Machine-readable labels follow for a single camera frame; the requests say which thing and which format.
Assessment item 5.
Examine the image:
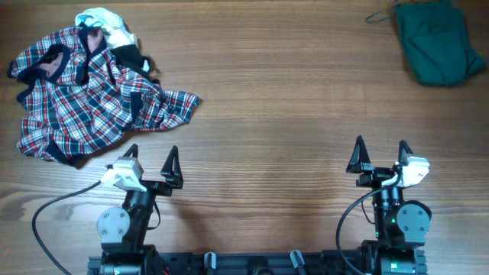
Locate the black garment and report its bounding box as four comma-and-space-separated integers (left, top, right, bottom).
111, 44, 160, 84

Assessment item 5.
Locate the light blue crumpled garment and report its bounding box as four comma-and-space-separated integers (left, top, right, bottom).
75, 8, 138, 50

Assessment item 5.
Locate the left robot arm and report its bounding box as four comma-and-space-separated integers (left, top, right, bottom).
87, 144, 183, 275

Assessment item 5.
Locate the plaid sleeveless shirt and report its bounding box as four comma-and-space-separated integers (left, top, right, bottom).
7, 26, 199, 166

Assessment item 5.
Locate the left black cable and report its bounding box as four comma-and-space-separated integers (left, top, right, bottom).
31, 180, 102, 275

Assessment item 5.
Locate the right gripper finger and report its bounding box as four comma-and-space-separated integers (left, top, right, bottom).
393, 140, 413, 168
345, 135, 373, 173

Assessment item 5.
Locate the black cable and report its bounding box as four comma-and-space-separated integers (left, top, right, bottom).
31, 180, 102, 275
335, 171, 402, 275

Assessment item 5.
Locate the right black cable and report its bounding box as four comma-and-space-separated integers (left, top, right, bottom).
335, 171, 402, 275

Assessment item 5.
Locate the green drawstring bag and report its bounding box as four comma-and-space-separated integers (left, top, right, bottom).
365, 1, 487, 87

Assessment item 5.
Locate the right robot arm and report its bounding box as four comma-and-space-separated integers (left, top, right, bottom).
335, 136, 432, 274

